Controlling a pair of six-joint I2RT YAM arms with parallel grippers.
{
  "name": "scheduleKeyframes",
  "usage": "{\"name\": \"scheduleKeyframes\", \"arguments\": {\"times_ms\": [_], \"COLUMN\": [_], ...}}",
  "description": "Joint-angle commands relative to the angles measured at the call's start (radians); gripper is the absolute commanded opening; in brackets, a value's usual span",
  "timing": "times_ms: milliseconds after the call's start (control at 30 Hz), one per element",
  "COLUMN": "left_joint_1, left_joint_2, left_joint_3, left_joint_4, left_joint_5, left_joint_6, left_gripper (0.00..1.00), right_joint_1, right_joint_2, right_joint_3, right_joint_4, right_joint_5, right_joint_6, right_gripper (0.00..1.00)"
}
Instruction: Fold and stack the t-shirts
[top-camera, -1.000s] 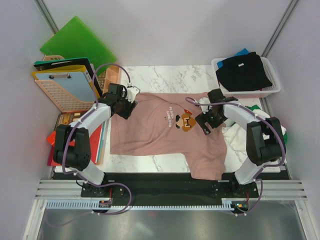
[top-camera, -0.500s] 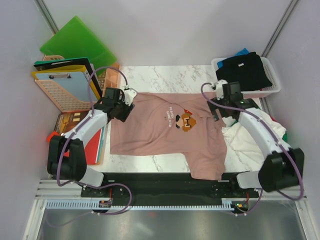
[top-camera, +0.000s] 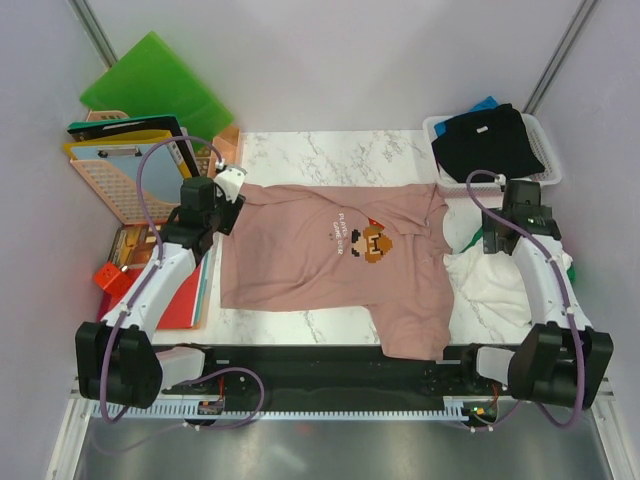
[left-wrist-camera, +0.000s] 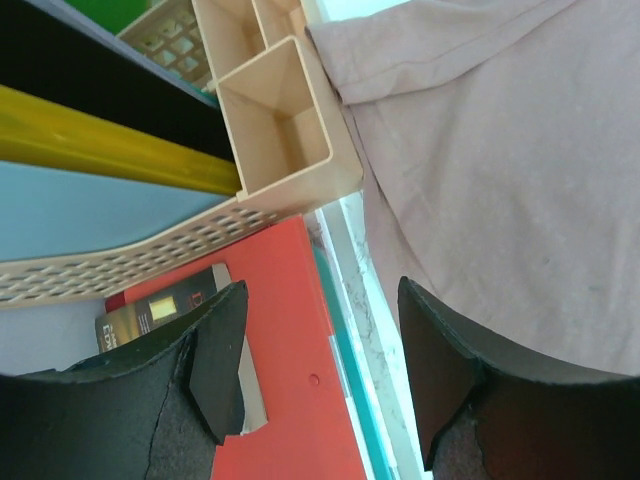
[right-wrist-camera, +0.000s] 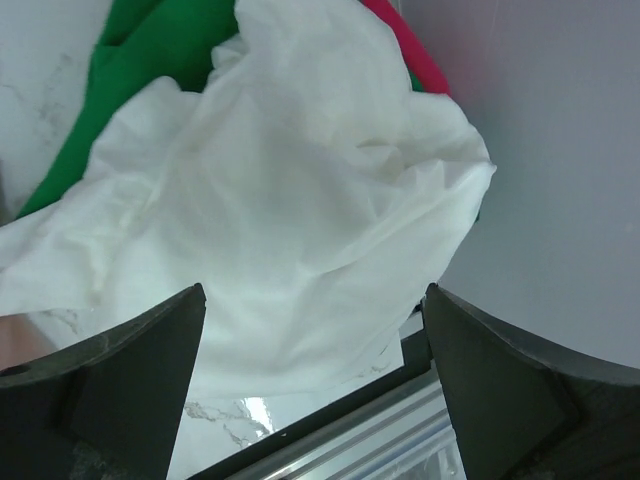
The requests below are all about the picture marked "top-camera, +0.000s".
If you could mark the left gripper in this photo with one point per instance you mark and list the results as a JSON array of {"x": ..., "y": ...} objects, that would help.
[{"x": 232, "y": 211}]

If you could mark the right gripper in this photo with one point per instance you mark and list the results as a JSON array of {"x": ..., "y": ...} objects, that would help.
[{"x": 491, "y": 244}]

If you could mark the white t shirt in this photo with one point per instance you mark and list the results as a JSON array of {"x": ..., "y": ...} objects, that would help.
[{"x": 489, "y": 295}]

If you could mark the pink t shirt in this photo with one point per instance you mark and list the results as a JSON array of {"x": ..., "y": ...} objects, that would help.
[{"x": 302, "y": 248}]

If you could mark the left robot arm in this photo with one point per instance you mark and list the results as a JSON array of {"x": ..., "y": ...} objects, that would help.
[{"x": 116, "y": 361}]

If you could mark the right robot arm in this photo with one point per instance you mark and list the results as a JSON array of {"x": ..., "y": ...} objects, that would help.
[{"x": 563, "y": 359}]

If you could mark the green t shirt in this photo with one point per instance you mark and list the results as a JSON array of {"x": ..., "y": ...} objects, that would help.
[{"x": 478, "y": 235}]

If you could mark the white laundry basket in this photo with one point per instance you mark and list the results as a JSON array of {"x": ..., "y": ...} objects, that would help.
[{"x": 539, "y": 143}]

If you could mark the orange desk organizer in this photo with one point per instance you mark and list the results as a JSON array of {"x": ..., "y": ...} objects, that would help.
[{"x": 229, "y": 143}]

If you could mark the blue clipboard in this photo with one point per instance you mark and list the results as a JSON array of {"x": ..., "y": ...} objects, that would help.
[{"x": 163, "y": 173}]

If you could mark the black t shirt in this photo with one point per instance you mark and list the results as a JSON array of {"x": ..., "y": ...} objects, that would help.
[{"x": 495, "y": 140}]

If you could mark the brown book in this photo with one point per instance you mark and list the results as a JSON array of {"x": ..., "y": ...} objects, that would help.
[{"x": 132, "y": 246}]

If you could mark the pink file rack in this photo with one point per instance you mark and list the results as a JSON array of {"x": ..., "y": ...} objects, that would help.
[{"x": 116, "y": 189}]

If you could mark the red folder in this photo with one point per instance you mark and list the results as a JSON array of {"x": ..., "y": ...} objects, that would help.
[{"x": 184, "y": 310}]

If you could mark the black folder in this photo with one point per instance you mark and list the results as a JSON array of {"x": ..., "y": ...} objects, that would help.
[{"x": 132, "y": 128}]

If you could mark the yellow folder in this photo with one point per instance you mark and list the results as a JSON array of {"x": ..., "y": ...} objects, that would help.
[{"x": 148, "y": 136}]

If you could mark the red cube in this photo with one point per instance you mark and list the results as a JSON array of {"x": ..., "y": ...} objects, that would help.
[{"x": 112, "y": 280}]

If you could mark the green plastic folder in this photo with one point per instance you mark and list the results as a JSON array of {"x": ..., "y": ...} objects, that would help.
[{"x": 151, "y": 79}]

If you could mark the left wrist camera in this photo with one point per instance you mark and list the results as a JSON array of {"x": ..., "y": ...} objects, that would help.
[{"x": 230, "y": 181}]

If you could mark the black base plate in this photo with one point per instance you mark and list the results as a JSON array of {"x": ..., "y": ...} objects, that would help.
[{"x": 336, "y": 376}]

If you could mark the white cable duct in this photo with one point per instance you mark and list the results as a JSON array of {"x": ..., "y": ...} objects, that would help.
[{"x": 204, "y": 409}]

